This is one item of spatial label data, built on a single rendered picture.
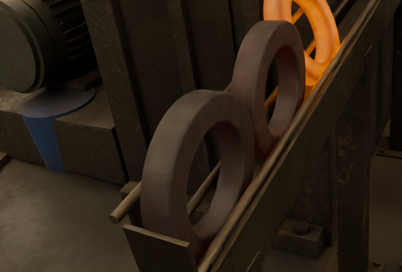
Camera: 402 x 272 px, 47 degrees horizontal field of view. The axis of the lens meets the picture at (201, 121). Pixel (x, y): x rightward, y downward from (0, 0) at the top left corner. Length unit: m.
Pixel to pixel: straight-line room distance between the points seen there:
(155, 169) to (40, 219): 1.32
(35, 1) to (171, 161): 1.50
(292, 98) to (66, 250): 1.04
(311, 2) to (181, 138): 0.48
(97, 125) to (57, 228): 0.36
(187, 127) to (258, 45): 0.18
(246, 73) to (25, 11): 1.34
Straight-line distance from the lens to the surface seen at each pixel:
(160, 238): 0.43
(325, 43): 0.84
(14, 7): 1.81
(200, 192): 0.56
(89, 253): 1.51
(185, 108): 0.44
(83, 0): 1.39
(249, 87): 0.54
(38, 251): 1.59
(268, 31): 0.57
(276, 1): 0.74
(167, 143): 0.42
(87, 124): 1.68
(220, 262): 0.48
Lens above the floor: 0.96
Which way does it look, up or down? 28 degrees down
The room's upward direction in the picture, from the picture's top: 10 degrees counter-clockwise
